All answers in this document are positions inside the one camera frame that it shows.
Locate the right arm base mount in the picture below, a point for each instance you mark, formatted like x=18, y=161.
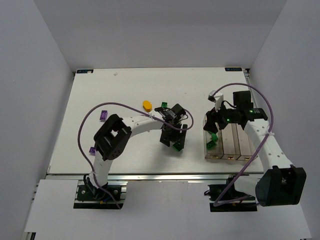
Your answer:
x=244, y=205

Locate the left clear container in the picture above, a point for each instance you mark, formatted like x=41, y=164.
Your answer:
x=216, y=152

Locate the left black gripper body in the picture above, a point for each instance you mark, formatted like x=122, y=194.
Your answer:
x=172, y=134

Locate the purple lego brick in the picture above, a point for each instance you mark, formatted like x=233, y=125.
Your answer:
x=103, y=115
x=92, y=151

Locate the right blue table label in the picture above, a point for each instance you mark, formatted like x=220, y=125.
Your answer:
x=233, y=69

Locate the green lego brick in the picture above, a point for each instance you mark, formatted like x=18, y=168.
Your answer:
x=211, y=144
x=177, y=147
x=214, y=137

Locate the left blue table label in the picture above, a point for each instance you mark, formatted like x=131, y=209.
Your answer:
x=84, y=71

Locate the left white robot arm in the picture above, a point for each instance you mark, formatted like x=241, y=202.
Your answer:
x=112, y=138

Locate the middle clear container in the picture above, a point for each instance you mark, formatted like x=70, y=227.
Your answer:
x=230, y=142

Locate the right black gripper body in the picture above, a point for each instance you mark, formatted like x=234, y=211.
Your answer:
x=213, y=120

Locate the blue table label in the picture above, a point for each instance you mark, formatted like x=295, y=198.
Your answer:
x=233, y=69
x=84, y=71

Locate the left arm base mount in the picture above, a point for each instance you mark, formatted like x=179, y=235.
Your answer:
x=85, y=199

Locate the right clear container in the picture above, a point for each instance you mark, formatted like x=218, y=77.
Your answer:
x=244, y=147

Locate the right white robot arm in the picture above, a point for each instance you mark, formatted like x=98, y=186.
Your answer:
x=282, y=183

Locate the clear container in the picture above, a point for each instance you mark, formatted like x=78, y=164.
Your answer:
x=230, y=142
x=216, y=152
x=244, y=147

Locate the aluminium table rail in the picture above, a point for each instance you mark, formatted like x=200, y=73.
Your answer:
x=146, y=177

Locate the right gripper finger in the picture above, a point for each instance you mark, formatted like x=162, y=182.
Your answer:
x=222, y=122
x=210, y=123

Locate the orange oval lego piece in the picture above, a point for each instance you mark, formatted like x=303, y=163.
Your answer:
x=147, y=106

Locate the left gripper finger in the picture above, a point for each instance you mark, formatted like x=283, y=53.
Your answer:
x=166, y=140
x=183, y=136

